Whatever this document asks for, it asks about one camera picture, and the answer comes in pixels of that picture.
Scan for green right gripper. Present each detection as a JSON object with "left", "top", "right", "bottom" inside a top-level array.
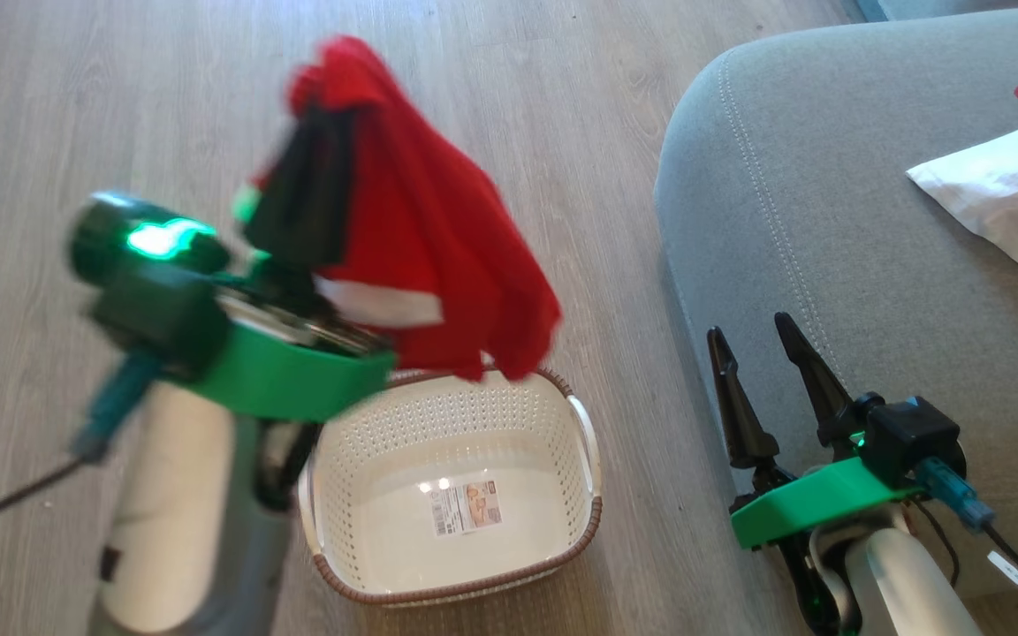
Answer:
[{"left": 706, "top": 311, "right": 923, "bottom": 552}]

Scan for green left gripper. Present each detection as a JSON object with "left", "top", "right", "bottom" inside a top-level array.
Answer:
[{"left": 186, "top": 104, "right": 399, "bottom": 424}]

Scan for red garment with white trim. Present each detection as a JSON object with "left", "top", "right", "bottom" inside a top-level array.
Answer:
[{"left": 248, "top": 34, "right": 564, "bottom": 383}]

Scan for printed basket label sticker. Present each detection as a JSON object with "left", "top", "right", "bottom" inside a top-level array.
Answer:
[{"left": 431, "top": 479, "right": 505, "bottom": 538}]

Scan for white perforated laundry basket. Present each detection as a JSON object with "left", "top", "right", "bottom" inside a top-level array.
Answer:
[{"left": 296, "top": 366, "right": 605, "bottom": 609}]

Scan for grey fabric sofa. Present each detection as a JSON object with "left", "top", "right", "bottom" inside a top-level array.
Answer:
[{"left": 654, "top": 4, "right": 1018, "bottom": 603}]

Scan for blue right camera connector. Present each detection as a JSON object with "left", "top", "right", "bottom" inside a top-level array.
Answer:
[{"left": 914, "top": 456, "right": 998, "bottom": 532}]

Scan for blue camera connector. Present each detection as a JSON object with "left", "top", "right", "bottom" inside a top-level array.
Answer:
[
  {"left": 914, "top": 456, "right": 998, "bottom": 532},
  {"left": 70, "top": 352, "right": 163, "bottom": 466}
]

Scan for blue left camera connector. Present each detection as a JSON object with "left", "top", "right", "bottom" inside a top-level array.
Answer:
[{"left": 70, "top": 352, "right": 163, "bottom": 466}]

